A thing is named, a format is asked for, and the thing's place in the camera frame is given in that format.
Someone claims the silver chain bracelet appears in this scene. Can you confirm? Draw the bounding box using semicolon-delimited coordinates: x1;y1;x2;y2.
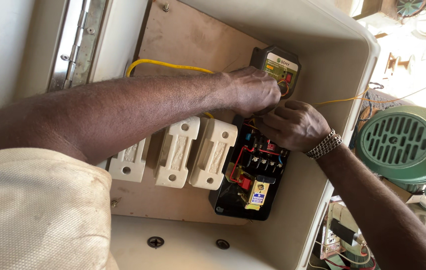
305;128;344;160

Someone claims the green electric motor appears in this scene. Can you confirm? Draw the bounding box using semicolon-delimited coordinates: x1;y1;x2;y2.
355;105;426;185

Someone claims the cream shirt sleeve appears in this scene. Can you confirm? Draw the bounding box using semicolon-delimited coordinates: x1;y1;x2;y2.
0;147;121;270

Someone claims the wooden mounting board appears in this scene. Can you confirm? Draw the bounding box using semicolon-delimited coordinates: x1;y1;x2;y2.
109;0;270;226

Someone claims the thick yellow cable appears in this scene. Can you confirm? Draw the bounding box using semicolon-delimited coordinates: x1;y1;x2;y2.
125;58;216;119

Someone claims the switch board with wires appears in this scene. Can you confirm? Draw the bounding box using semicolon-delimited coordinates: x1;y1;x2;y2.
308;200;379;270

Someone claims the steel piano hinge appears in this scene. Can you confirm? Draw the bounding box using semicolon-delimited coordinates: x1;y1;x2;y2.
47;0;107;93

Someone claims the white porcelain fuse holder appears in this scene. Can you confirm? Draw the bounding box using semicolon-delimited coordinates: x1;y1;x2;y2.
188;118;239;191
108;136;151;184
154;116;201;189

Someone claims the black relay with green label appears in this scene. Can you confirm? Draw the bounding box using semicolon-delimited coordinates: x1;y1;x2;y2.
249;45;302;100

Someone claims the thin orange wire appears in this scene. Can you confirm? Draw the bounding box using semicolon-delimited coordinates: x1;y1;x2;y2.
312;85;426;108

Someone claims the person's left hand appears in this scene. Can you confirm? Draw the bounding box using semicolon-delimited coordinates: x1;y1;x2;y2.
228;66;282;118

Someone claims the person's right hand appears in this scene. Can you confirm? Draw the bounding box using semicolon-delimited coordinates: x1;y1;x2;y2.
254;100;335;154

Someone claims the wooden wire spool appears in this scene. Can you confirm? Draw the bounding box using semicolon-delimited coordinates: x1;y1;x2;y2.
385;52;417;76

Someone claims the workshop clutter heap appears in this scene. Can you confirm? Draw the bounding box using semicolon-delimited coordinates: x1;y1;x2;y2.
335;0;426;47

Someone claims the cream electrical enclosure box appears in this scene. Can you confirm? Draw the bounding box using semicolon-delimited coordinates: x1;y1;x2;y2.
89;0;381;270

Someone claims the black motor starter contactor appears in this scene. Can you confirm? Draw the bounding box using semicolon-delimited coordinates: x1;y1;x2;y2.
208;114;291;221

